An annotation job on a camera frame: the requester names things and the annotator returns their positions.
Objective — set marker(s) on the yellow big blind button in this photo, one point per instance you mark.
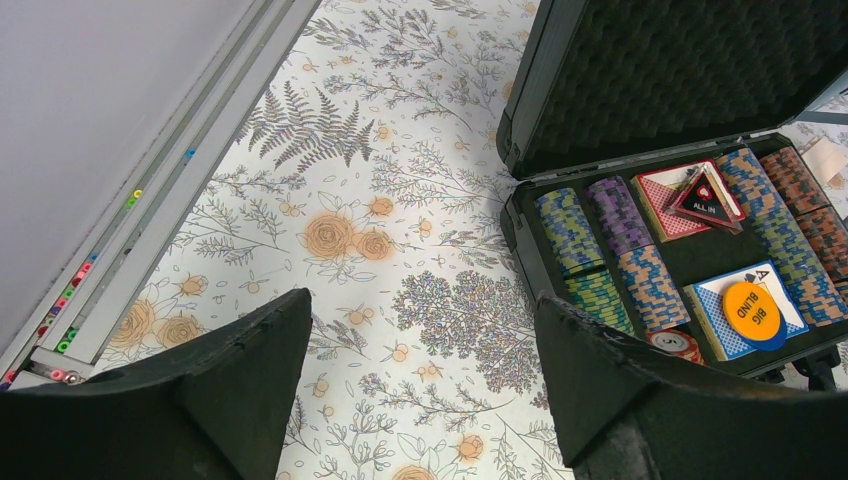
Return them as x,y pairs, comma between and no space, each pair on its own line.
751,311

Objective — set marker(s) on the blue tripod stand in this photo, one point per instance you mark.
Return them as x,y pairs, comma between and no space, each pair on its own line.
814,112

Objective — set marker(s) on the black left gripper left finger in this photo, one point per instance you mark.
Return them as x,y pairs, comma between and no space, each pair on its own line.
215,407

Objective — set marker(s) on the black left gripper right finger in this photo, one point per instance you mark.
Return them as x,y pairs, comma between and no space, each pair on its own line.
625,409

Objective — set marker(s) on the black all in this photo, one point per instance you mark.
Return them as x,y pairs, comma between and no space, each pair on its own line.
702,198

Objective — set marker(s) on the red yellow chip row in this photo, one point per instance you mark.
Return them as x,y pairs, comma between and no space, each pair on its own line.
677,343

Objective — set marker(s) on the green chip row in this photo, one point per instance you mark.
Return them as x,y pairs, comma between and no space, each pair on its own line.
580,258

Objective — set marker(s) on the orange blue chip row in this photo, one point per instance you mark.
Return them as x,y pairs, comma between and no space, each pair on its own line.
812,210

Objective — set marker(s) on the red card deck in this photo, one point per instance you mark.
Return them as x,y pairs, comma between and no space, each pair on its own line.
655,190

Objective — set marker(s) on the purple blue chip row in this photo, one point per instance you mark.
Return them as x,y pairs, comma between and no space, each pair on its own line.
646,278

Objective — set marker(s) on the blue small blind button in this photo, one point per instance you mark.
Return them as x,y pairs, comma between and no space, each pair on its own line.
774,343

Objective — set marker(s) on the floral table mat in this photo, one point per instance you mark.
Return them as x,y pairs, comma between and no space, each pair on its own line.
368,173

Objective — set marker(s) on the blue card deck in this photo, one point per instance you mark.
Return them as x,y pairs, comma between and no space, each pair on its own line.
706,297

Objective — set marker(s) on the black poker set case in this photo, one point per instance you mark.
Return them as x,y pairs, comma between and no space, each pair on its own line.
614,87

